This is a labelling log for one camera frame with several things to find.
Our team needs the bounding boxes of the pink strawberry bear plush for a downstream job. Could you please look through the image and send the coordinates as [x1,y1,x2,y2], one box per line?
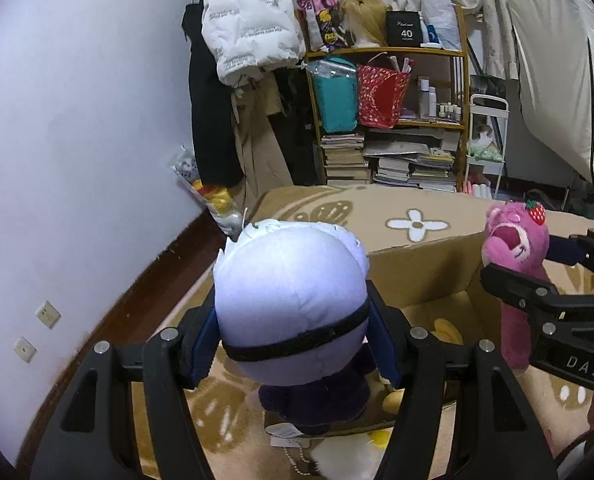
[481,200,550,372]

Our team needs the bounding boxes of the white-haired plush doll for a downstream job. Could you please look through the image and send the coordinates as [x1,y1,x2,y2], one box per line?
[213,219,386,437]

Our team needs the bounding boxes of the white fluffy plush with pompoms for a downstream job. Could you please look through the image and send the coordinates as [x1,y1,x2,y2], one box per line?
[271,429,391,480]

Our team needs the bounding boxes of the yellow spotted plush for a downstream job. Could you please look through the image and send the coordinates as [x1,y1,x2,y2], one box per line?
[382,318,464,415]

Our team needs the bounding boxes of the cardboard box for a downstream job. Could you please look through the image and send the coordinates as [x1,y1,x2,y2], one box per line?
[261,231,503,436]

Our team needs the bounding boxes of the cream hanging quilt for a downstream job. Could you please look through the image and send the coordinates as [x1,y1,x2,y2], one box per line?
[507,0,594,185]

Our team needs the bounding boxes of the white metal cart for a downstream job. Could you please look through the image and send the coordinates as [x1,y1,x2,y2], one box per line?
[465,93,510,200]

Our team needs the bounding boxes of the stack of books right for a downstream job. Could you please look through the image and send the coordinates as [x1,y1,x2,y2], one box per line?
[362,128,460,193]

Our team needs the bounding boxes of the stack of books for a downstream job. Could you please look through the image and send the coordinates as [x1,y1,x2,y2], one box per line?
[362,128,460,193]
[321,131,372,184]

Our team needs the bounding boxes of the wooden shelf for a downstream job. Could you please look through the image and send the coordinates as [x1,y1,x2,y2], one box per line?
[305,0,469,188]

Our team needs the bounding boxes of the stack of books left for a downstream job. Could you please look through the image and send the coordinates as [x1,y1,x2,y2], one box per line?
[321,131,372,184]

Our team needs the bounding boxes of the red gift bag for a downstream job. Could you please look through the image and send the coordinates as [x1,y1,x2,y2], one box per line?
[357,52,411,129]

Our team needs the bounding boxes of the plastic bag of toys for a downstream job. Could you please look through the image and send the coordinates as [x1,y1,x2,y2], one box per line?
[170,145,244,242]

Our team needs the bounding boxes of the white plastic bag on shelf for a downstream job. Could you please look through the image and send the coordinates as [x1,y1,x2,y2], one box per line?
[421,0,462,51]

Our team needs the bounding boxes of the black box marked 40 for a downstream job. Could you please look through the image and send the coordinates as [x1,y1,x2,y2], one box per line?
[386,11,423,48]

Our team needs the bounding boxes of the teal bag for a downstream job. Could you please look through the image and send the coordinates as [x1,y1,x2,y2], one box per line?
[306,56,359,134]

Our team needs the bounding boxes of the black hanging coat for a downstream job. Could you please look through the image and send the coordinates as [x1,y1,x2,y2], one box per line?
[182,3,244,188]

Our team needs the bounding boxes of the blonde wig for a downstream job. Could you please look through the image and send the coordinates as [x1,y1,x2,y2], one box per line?
[340,0,390,48]

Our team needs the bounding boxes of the pink black packaged item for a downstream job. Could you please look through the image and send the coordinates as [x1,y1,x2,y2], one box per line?
[296,0,348,52]

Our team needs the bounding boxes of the white puffer jacket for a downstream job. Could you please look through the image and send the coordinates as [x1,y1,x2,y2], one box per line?
[201,0,306,88]

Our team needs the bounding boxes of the lower wall socket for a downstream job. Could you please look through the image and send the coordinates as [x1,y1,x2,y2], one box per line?
[13,337,37,363]

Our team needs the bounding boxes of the wall socket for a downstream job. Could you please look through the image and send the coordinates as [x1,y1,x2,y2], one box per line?
[13,337,37,363]
[36,300,62,330]

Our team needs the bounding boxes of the upper wall socket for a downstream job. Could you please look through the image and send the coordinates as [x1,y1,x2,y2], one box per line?
[36,300,62,330]

